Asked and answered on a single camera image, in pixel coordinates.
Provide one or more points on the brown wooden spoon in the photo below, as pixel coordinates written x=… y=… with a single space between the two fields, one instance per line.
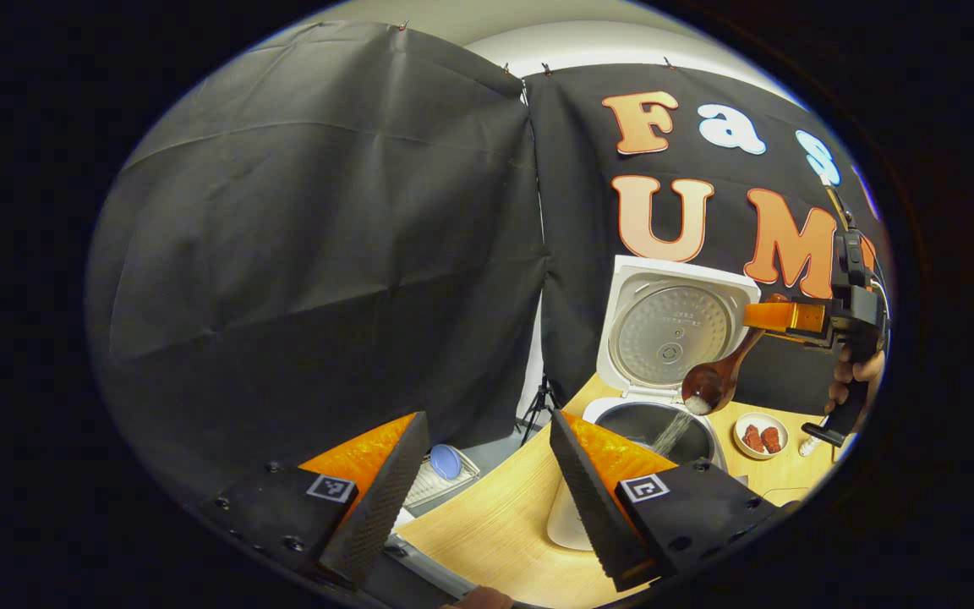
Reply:
x=711 y=385

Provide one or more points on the black backdrop cloth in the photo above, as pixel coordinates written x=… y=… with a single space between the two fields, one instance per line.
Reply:
x=326 y=254

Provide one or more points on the red meat piece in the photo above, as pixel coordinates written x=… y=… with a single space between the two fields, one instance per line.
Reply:
x=752 y=438
x=771 y=440

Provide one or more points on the white rice cooker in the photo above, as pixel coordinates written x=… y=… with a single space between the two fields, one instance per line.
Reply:
x=673 y=330

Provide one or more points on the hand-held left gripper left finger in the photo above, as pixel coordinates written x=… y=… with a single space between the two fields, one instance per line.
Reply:
x=381 y=499

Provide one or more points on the white round plate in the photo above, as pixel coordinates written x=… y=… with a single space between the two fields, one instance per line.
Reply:
x=762 y=420

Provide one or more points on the white drink bottle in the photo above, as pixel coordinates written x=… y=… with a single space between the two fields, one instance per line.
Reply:
x=808 y=446

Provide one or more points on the black tripod stand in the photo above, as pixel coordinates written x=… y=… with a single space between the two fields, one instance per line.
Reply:
x=542 y=406

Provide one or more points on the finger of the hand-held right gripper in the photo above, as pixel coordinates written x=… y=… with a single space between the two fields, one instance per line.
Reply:
x=783 y=317

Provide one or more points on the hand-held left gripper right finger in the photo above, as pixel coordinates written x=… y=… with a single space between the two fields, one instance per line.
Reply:
x=584 y=499

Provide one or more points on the white rice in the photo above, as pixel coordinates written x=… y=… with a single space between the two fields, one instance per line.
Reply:
x=697 y=406

